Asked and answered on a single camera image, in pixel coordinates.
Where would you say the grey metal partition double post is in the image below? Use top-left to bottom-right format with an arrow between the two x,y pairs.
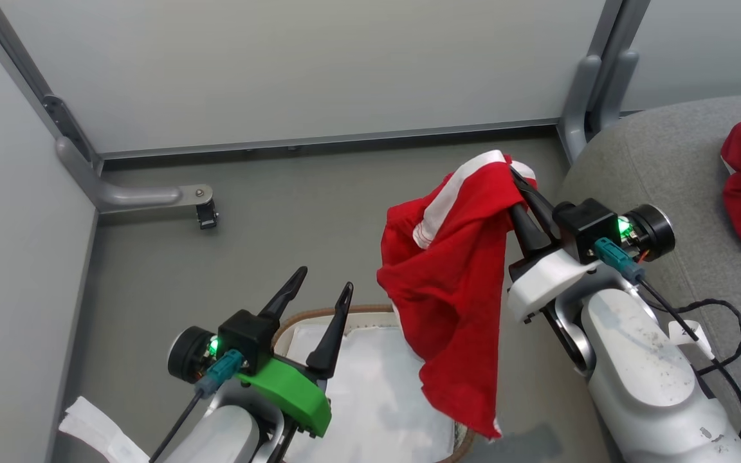
586,0 -> 653,62

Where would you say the grey partition foot post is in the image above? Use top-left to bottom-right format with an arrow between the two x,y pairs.
559,55 -> 603,163
592,50 -> 640,134

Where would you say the grey metal partition corner post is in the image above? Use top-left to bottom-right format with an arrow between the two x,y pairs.
0,0 -> 104,174

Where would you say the black caster wheel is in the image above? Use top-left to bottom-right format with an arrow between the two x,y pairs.
196,199 -> 219,231

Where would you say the grey metal partition bottom rail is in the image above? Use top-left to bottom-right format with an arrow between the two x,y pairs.
97,118 -> 561,161

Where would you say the white velcro strap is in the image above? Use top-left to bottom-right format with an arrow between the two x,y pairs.
59,395 -> 151,463

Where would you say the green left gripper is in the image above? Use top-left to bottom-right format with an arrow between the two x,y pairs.
168,267 -> 354,438

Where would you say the white laundry basket brown rim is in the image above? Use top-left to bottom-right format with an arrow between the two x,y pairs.
272,304 -> 477,463

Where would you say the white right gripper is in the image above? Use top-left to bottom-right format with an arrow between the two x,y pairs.
507,168 -> 675,323

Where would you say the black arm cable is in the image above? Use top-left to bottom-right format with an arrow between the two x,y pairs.
594,237 -> 741,444
149,350 -> 245,463

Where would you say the grey fabric sofa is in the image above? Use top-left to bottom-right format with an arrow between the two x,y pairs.
557,93 -> 741,463

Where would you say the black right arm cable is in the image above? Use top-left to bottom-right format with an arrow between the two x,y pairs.
594,237 -> 741,444

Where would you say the grey partition foot long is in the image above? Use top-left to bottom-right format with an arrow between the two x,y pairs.
55,136 -> 214,215

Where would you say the red garment broad white band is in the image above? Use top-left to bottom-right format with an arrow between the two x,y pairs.
376,150 -> 538,440

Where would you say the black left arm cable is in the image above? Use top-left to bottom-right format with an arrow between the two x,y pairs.
149,350 -> 245,463

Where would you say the white cable tag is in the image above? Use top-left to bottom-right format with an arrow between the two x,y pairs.
668,320 -> 716,361

